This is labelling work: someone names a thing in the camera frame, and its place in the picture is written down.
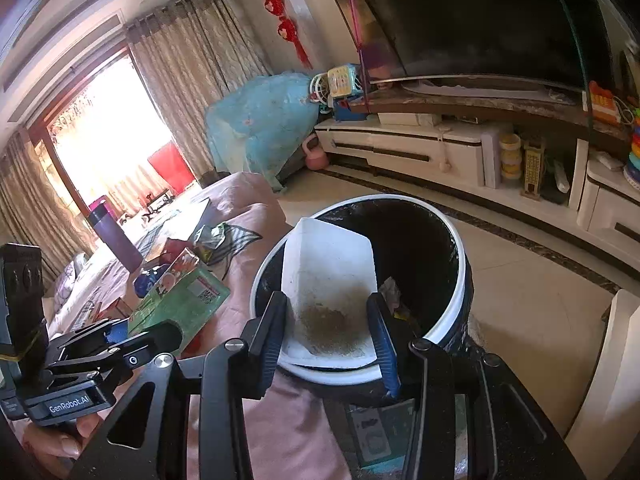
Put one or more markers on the left hand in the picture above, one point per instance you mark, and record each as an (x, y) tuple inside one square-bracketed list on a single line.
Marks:
[(51, 448)]

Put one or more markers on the right beige curtain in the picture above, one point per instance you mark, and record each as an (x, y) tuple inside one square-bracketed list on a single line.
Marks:
[(190, 54)]

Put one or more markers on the purple thermos bottle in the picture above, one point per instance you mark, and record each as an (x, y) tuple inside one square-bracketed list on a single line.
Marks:
[(114, 237)]

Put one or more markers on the rainbow stacking ring toy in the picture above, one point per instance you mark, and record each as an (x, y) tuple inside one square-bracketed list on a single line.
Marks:
[(632, 167)]

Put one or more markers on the red snack bag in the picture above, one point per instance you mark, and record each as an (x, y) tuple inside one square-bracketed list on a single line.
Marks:
[(172, 249)]

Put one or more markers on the red chair on balcony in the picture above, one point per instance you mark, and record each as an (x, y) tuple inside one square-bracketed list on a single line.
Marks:
[(169, 164)]

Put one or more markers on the left beige curtain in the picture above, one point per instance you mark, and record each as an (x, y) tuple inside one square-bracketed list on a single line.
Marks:
[(32, 213)]

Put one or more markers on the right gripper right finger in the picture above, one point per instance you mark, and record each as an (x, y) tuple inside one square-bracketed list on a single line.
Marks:
[(468, 405)]

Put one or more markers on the red heart hanging decoration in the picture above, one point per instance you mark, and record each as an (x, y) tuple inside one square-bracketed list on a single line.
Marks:
[(287, 30)]

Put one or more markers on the black television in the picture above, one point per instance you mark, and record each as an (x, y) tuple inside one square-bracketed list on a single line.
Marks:
[(559, 42)]

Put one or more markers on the white trash bin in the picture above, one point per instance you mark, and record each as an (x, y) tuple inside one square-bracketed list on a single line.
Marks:
[(417, 247)]

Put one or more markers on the white TV cabinet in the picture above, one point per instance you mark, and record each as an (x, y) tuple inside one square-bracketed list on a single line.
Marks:
[(544, 161)]

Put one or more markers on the pink plaid tablecloth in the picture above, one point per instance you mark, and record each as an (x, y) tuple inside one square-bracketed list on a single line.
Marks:
[(288, 433)]

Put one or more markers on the toy phone on cabinet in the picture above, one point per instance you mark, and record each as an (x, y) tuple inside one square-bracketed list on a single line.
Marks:
[(344, 81)]

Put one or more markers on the blue snack wrapper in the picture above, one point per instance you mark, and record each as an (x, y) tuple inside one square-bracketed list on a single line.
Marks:
[(147, 278)]

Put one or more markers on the beige curtain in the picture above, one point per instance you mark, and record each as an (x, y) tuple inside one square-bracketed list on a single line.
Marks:
[(32, 213), (190, 54)]

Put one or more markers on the green children's book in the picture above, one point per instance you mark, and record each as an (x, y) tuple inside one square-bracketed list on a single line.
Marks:
[(182, 225)]

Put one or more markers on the pink kettlebell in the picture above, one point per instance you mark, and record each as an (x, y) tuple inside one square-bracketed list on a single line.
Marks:
[(315, 156)]

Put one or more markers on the green snack wrapper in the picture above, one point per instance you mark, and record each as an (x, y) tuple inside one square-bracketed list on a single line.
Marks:
[(213, 243)]

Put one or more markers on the light blue covered furniture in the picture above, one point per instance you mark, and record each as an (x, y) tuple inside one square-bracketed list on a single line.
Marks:
[(258, 127)]

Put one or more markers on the green drink carton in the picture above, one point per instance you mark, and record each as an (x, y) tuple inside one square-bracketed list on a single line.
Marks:
[(187, 294)]

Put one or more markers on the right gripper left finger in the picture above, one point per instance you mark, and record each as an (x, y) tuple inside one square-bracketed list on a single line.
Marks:
[(146, 434)]

